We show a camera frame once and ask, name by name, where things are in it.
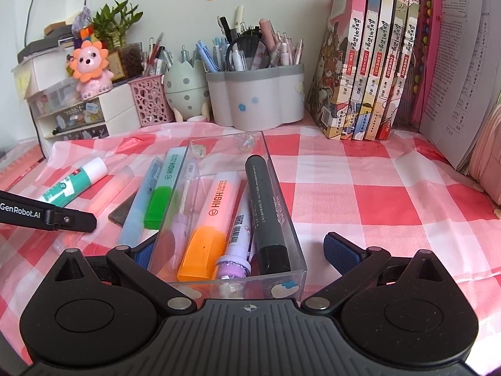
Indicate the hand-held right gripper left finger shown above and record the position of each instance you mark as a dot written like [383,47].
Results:
[141,254]

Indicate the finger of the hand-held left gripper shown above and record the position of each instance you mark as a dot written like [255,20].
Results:
[78,220]

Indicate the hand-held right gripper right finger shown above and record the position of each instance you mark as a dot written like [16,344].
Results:
[340,248]

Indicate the green label glue stick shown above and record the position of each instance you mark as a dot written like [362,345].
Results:
[74,182]

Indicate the light blue pen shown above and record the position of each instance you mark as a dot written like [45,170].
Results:
[137,211]

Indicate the dark translucent case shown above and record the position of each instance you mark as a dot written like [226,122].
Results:
[121,213]

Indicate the purple mechanical pencil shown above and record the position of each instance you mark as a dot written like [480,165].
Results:
[182,219]

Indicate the green cap highlighter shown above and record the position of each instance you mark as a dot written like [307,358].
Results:
[164,188]

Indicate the black marker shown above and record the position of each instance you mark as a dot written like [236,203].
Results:
[266,211]

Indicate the orange highlighter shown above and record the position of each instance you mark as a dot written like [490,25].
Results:
[213,211]

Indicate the purple cartoon cap pen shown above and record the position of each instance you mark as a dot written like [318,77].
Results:
[238,235]

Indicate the clear plastic box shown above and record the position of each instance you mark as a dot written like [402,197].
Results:
[223,152]

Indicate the pink checked plastic tablecloth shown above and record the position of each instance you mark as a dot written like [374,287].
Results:
[352,196]

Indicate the white drawer organiser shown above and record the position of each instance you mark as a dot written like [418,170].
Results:
[117,105]

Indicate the bag of yellow rubber bands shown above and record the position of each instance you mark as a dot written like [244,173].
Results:
[21,82]

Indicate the pink perforated pen holder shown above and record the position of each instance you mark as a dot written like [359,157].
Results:
[150,102]

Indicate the orange lion toy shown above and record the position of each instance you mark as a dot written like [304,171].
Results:
[90,62]

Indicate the dark grey flat box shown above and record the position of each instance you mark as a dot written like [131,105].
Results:
[60,37]
[37,51]

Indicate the glass vase with pebbles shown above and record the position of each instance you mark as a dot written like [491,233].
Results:
[131,60]

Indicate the egg shaped pen holder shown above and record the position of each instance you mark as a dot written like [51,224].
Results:
[186,90]

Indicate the grey cloud shaped pen holder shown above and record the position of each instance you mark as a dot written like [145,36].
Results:
[254,102]

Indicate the pink pencil case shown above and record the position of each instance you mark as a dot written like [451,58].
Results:
[489,156]

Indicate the bunch of slim gel pens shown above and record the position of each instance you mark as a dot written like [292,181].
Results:
[154,56]

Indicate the colourful cube toy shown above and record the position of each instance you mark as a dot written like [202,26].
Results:
[86,35]

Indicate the brown and cream note block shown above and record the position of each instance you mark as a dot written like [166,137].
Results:
[56,28]

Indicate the blue spine comic book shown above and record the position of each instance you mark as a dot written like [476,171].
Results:
[368,62]

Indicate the yellow spine comic book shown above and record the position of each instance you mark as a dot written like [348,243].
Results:
[380,62]

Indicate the striped pink spine comic book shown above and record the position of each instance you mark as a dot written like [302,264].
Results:
[392,62]

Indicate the bunch of grey clip pens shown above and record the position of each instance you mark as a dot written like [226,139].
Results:
[184,55]

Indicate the cream spine comic book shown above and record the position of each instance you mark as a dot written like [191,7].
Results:
[404,58]

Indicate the pink abacus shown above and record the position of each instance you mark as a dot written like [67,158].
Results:
[428,66]

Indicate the purple sachet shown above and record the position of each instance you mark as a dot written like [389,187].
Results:
[84,17]

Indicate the lucky bamboo plant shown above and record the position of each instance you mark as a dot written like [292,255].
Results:
[115,19]

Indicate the bunch of assorted pastel pens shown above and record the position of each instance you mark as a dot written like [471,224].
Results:
[282,51]

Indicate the black magnifying glass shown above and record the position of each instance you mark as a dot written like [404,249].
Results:
[250,53]

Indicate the stack of printed papers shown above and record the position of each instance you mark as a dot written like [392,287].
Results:
[462,66]

